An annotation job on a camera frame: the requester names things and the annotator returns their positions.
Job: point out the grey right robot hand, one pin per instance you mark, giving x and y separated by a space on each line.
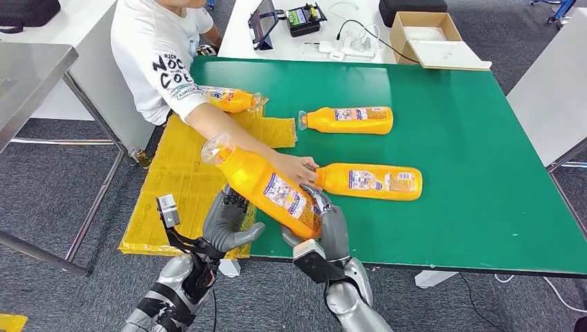
335 229

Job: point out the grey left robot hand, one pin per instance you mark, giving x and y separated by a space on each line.
224 224

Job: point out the orange bottle clear cap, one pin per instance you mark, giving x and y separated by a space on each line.
247 178
321 121
234 101
339 183

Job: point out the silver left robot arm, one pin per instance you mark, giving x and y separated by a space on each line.
174 293

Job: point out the white table foot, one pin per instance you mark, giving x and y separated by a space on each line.
433 277
228 268

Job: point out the white charger plug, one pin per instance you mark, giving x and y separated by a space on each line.
337 55

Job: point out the small black yellow object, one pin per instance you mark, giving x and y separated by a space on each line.
205 49

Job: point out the white power strip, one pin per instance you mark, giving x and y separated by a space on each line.
357 46

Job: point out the white desk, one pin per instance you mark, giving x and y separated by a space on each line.
293 49

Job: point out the person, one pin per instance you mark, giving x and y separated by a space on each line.
146 55

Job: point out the white table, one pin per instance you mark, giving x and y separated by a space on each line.
548 91
91 82

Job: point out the black tablet on stand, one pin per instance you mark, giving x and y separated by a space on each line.
263 22

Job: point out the open cardboard box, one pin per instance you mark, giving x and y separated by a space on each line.
429 45

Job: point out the black green electronic device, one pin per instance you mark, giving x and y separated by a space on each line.
303 19

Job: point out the black hard case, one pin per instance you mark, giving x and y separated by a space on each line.
411 10

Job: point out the yellow floor tape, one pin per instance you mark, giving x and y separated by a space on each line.
11 324

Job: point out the steel table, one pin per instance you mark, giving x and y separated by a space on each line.
27 77

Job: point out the black bag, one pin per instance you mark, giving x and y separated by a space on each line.
23 13

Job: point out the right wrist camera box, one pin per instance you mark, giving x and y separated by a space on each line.
316 261

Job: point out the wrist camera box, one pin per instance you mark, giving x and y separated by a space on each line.
168 211
316 261

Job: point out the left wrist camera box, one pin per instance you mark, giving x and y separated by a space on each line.
168 211

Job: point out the blue metal frame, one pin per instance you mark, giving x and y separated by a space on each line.
557 9

